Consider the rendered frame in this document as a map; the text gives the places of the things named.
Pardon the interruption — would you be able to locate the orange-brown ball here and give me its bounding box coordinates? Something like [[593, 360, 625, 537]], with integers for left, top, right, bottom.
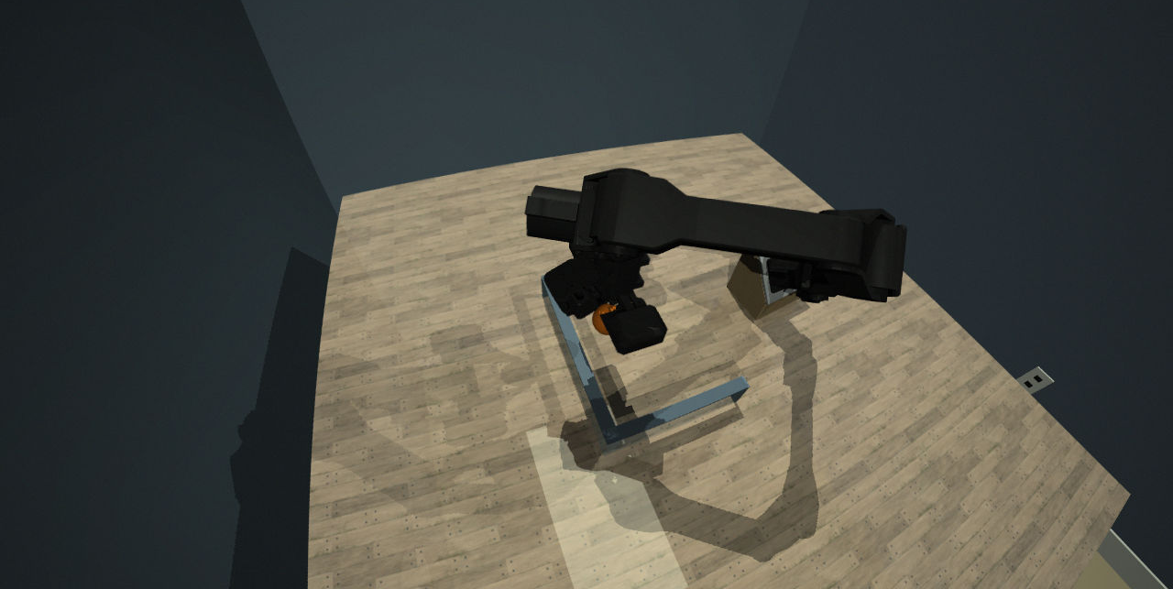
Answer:
[[592, 304, 616, 336]]

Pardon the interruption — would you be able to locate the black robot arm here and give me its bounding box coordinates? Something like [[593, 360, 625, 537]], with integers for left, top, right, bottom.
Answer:
[[526, 168, 907, 320]]

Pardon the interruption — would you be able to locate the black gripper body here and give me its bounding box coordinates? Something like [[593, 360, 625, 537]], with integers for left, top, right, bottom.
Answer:
[[592, 253, 667, 354]]

